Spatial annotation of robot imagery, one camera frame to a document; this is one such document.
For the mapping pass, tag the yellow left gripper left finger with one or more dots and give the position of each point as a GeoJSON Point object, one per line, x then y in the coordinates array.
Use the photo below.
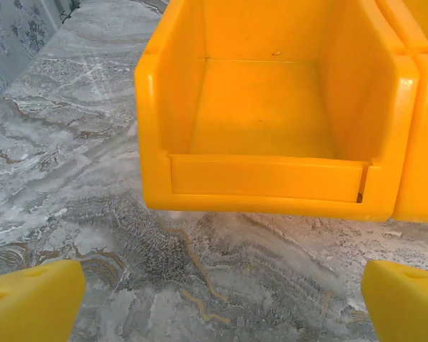
{"type": "Point", "coordinates": [32, 303]}

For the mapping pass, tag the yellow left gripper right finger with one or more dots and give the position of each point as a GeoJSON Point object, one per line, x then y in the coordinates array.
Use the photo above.
{"type": "Point", "coordinates": [403, 306]}

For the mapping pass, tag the yellow plastic storage bin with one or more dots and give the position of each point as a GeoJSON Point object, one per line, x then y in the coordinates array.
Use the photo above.
{"type": "Point", "coordinates": [257, 107]}
{"type": "Point", "coordinates": [422, 142]}

